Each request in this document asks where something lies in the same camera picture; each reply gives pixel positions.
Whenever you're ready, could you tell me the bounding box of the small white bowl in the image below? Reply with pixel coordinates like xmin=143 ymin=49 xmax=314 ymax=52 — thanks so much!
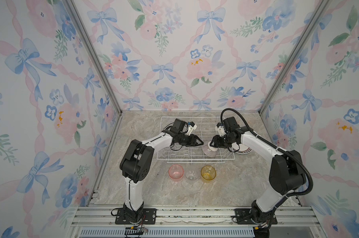
xmin=202 ymin=143 xmax=218 ymax=158

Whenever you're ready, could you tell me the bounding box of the white wire dish rack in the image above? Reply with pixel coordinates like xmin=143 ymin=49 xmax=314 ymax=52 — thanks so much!
xmin=157 ymin=116 xmax=236 ymax=163

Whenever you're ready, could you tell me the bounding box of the yellow plastic cup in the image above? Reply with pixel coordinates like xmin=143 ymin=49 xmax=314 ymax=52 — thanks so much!
xmin=200 ymin=165 xmax=217 ymax=181

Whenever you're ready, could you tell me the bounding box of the pink plastic cup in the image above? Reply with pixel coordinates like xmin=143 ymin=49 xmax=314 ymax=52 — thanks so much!
xmin=168 ymin=164 xmax=184 ymax=181

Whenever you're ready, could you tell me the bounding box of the clear plastic cup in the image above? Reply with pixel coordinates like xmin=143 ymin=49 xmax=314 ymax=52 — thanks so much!
xmin=185 ymin=169 xmax=199 ymax=181

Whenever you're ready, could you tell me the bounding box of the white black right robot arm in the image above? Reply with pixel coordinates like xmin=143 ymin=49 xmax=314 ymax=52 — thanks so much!
xmin=203 ymin=117 xmax=307 ymax=225

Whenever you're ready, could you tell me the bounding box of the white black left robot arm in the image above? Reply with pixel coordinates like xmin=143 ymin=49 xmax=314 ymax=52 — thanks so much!
xmin=120 ymin=119 xmax=204 ymax=217

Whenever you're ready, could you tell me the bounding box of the grey vent grille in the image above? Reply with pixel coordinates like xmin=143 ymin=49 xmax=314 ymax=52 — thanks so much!
xmin=78 ymin=227 xmax=256 ymax=238

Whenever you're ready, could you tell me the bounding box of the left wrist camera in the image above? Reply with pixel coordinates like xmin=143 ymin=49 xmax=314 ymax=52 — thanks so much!
xmin=186 ymin=122 xmax=197 ymax=135

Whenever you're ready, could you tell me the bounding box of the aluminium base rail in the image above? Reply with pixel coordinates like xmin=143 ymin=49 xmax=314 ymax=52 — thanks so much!
xmin=66 ymin=205 xmax=326 ymax=238

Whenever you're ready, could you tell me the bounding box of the aluminium frame post right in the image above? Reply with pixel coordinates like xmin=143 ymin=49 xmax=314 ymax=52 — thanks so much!
xmin=259 ymin=0 xmax=330 ymax=115

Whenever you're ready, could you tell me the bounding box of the aluminium frame post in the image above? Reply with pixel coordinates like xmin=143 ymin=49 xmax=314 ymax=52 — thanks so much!
xmin=259 ymin=0 xmax=330 ymax=115
xmin=62 ymin=0 xmax=122 ymax=116

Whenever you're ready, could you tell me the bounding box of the aluminium frame post left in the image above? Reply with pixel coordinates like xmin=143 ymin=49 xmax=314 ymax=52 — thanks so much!
xmin=62 ymin=0 xmax=122 ymax=116

